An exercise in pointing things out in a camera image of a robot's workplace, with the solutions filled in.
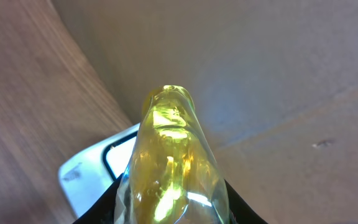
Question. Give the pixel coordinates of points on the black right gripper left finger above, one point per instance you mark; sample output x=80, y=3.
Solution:
x=102, y=212

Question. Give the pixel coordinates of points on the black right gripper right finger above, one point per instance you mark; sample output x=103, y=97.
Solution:
x=240, y=211

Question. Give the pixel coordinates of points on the yellow oil bottle silver cap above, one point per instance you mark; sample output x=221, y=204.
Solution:
x=172, y=175

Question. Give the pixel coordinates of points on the white black barcode scanner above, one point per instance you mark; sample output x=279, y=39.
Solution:
x=88, y=174

